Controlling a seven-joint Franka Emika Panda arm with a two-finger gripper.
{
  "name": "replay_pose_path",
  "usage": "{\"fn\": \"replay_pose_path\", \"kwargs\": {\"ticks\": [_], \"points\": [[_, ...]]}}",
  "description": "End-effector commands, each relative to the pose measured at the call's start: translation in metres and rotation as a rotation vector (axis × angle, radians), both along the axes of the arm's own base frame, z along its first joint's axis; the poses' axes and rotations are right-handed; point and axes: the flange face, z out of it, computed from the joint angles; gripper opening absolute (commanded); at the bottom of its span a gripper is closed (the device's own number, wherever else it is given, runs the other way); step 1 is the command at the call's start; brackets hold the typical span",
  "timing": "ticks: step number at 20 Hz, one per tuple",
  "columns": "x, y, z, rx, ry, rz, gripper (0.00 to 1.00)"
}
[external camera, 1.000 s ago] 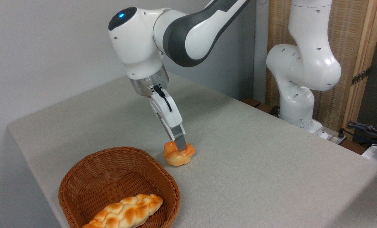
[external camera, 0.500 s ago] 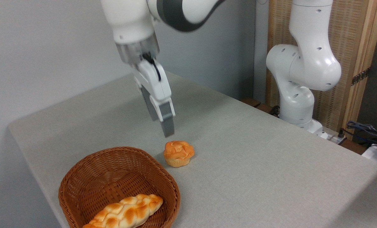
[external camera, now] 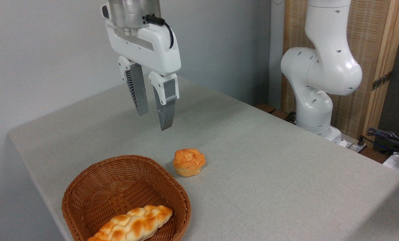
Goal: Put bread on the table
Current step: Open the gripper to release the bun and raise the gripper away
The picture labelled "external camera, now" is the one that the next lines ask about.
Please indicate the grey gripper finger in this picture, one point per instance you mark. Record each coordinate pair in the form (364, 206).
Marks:
(167, 107)
(137, 90)

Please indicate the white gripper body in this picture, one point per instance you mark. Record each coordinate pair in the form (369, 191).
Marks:
(152, 50)

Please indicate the round bread bun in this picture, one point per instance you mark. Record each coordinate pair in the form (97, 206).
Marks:
(188, 161)

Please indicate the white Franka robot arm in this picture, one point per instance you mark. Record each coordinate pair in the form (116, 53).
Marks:
(326, 67)

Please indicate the long braided bread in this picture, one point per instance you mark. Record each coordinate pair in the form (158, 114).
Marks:
(136, 224)

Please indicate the brown wicker basket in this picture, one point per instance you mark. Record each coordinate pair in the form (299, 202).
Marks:
(119, 180)

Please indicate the black plug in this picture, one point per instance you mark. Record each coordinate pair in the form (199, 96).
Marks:
(361, 141)

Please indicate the metal screen hinge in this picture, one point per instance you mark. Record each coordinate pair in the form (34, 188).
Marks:
(382, 80)

